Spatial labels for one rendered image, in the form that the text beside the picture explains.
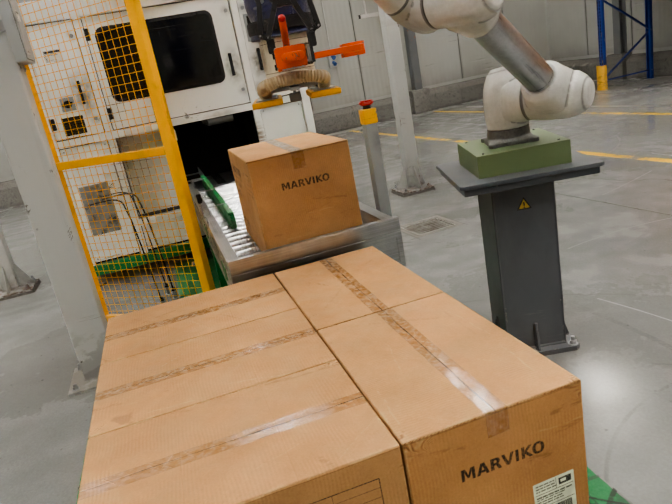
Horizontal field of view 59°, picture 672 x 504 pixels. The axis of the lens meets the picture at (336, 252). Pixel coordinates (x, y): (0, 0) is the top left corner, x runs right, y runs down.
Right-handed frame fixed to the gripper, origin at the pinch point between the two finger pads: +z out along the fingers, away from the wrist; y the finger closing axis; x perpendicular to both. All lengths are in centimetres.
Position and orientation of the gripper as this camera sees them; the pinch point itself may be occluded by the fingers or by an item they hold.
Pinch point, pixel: (293, 54)
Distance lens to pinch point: 154.6
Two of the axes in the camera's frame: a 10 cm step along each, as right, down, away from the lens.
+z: 1.8, 9.4, 3.0
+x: 0.8, 2.9, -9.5
